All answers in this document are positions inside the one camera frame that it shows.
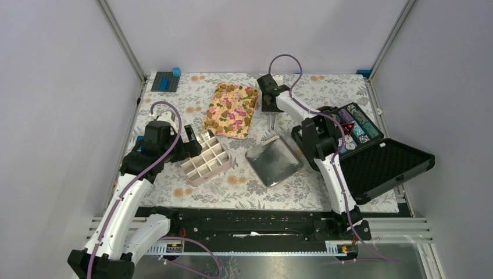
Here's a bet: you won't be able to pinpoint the silver tin lid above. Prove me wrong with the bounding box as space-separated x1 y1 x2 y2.
245 135 303 187

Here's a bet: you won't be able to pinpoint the floral table mat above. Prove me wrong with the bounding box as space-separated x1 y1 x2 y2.
129 73 375 211

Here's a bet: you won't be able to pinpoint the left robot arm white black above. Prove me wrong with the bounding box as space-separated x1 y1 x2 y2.
67 112 202 278

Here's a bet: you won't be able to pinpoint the silver metal tongs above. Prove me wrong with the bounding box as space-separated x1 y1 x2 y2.
269 112 277 132

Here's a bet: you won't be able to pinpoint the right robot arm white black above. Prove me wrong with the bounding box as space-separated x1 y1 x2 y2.
257 74 371 242

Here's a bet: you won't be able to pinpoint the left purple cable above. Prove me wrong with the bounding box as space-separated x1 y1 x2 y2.
86 101 183 279

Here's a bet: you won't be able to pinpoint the floral rectangular tray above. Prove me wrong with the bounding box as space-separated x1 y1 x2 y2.
202 83 260 139

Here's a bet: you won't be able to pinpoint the blue corner bracket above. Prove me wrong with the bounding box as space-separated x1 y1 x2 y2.
355 69 372 79

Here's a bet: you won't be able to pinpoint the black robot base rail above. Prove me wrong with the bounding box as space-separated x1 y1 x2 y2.
135 206 371 254

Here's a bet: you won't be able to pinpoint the compartmented metal chocolate tin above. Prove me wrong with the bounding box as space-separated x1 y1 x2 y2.
179 130 231 187

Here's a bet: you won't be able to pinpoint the grey lego baseplate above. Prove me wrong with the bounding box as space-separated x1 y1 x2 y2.
151 71 181 92

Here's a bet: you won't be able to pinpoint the black poker chip case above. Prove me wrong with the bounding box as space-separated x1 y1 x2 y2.
291 102 436 206

